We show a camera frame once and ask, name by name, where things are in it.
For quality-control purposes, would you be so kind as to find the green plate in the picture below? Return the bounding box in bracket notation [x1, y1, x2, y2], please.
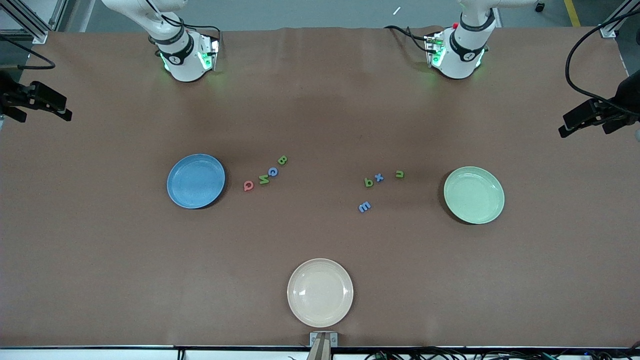
[443, 166, 505, 225]

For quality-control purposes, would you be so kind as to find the aluminium frame post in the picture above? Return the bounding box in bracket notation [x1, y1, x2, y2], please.
[600, 0, 640, 39]
[0, 0, 68, 45]

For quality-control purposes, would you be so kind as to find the metal arm base connector box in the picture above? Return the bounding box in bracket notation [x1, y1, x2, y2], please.
[424, 31, 446, 68]
[199, 37, 221, 72]

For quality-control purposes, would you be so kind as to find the brown table cover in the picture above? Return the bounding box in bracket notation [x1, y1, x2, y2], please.
[0, 25, 640, 349]

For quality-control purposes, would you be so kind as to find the blue plate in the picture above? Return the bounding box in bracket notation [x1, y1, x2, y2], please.
[166, 153, 226, 210]

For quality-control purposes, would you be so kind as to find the beige plate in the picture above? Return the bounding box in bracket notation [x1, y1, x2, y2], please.
[287, 258, 354, 328]

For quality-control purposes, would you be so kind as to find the black cable at arm base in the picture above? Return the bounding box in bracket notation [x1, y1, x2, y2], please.
[182, 24, 223, 45]
[384, 25, 436, 55]

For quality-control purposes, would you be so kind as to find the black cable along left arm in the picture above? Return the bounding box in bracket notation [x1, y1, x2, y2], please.
[565, 9, 640, 117]

